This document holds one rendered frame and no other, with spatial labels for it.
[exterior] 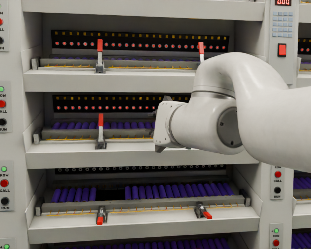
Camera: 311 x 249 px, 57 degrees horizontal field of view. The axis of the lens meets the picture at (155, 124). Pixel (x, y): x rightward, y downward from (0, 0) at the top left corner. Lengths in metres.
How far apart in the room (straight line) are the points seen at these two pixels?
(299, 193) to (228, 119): 0.60
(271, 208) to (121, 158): 0.43
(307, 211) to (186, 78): 0.51
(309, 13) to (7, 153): 0.85
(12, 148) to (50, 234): 0.23
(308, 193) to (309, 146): 0.73
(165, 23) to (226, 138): 0.61
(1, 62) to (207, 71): 0.50
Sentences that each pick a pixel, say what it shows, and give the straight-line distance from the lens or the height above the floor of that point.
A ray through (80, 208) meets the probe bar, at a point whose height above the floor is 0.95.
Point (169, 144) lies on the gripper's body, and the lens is 0.58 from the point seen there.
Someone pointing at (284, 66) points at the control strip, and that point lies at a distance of 0.85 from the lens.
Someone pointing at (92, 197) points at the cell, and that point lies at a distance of 0.85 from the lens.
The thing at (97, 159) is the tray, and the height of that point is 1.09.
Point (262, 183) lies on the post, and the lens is 0.84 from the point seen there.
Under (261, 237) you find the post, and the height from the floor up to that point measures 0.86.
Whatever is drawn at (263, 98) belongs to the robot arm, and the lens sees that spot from 0.35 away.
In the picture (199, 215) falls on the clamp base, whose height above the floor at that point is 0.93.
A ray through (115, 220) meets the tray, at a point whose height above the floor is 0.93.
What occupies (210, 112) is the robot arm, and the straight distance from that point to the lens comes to 0.43.
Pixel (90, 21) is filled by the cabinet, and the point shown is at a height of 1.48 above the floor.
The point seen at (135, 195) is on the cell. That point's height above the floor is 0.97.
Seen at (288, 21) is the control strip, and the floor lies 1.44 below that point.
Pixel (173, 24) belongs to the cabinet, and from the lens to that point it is 0.97.
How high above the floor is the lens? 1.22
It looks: 4 degrees down
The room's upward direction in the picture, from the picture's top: straight up
